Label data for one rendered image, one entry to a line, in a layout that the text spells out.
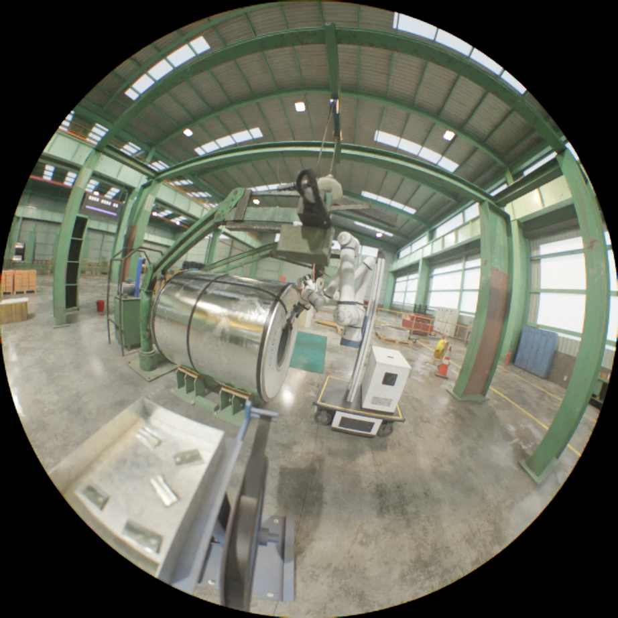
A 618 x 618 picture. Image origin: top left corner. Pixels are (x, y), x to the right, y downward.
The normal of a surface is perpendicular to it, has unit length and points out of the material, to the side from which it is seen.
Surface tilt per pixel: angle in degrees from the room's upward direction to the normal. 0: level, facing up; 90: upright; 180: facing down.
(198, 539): 0
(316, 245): 87
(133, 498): 0
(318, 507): 0
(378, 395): 90
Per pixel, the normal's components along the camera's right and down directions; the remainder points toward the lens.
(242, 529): 0.18, -0.94
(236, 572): 0.16, -0.78
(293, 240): -0.13, 0.04
